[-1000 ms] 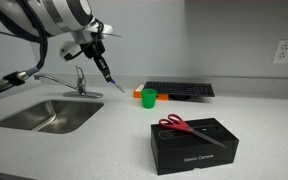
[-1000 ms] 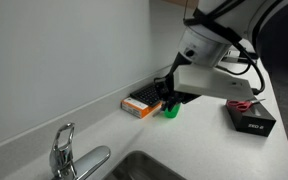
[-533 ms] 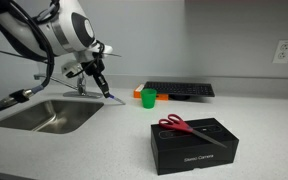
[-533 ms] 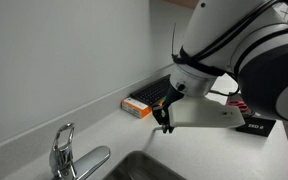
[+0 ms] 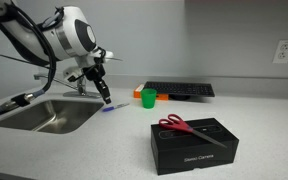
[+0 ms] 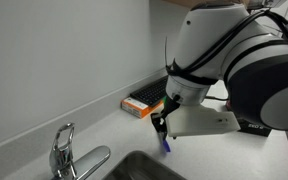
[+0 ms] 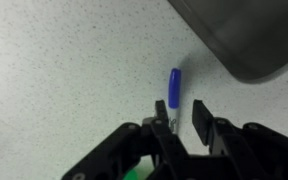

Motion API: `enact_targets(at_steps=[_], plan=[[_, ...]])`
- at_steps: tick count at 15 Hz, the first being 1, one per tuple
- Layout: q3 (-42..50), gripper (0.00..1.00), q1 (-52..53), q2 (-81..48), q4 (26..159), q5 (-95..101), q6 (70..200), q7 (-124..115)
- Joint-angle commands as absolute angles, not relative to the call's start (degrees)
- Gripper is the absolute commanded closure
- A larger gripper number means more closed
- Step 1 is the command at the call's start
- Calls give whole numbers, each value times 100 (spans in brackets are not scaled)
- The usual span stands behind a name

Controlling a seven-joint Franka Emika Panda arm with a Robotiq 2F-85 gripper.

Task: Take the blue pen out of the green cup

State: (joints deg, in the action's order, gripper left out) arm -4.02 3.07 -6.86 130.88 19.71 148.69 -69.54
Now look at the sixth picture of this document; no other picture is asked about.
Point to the stainless steel sink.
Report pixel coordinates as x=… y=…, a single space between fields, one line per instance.
x=140 y=168

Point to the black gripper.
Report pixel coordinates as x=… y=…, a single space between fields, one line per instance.
x=171 y=107

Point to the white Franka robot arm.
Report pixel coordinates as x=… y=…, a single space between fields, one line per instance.
x=237 y=56

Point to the chrome faucet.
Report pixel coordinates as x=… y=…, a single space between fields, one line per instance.
x=67 y=156

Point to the orange and white box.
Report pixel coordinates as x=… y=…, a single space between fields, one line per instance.
x=139 y=108

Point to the green cup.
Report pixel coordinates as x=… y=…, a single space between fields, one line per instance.
x=165 y=100

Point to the black ZED 2 box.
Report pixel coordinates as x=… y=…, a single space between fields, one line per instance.
x=255 y=128

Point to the black keyboard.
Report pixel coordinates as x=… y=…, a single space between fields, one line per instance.
x=150 y=91

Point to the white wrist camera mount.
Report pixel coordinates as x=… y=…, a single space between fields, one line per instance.
x=200 y=121

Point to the blue pen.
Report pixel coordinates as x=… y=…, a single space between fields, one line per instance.
x=166 y=145

